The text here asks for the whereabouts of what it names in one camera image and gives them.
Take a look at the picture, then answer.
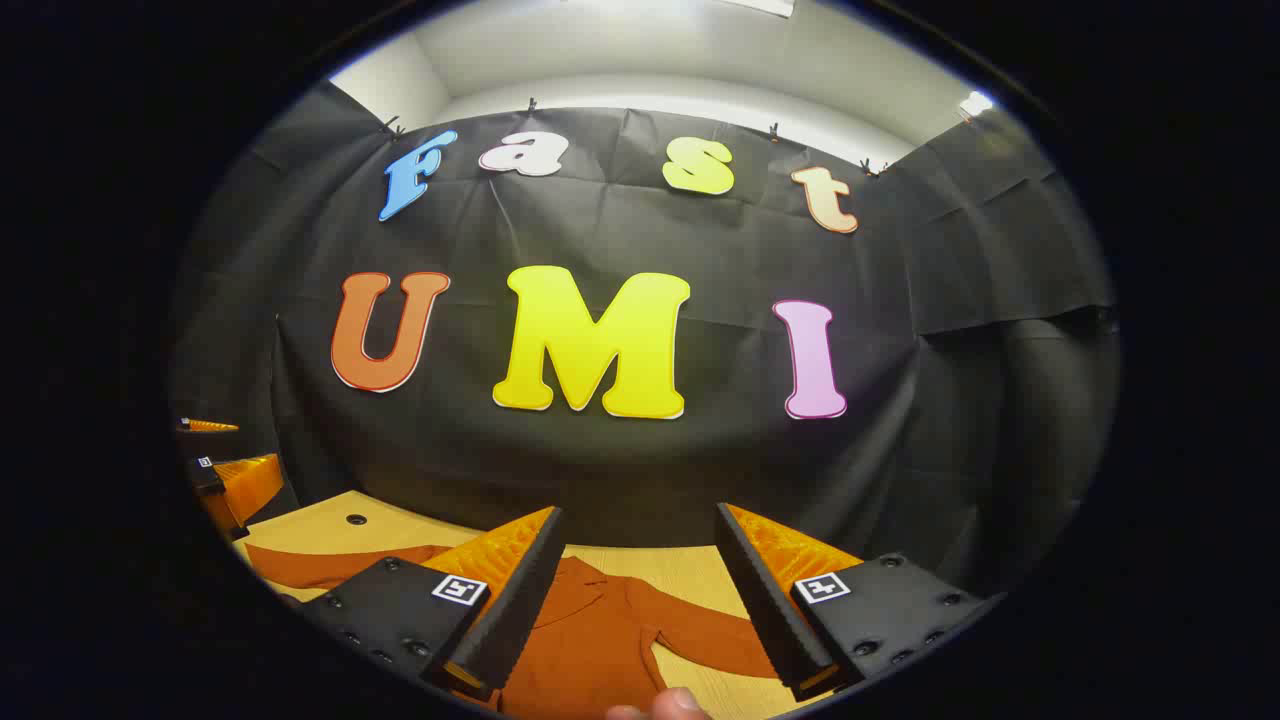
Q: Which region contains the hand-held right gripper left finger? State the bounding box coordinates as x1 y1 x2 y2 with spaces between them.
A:
298 506 565 703

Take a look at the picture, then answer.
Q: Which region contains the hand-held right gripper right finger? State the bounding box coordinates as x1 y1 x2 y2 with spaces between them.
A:
714 503 1001 701

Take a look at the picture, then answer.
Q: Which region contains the orange shirt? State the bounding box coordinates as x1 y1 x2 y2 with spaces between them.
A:
245 545 791 720

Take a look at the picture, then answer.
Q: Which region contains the black backdrop cloth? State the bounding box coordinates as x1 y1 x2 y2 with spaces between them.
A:
168 80 1119 601

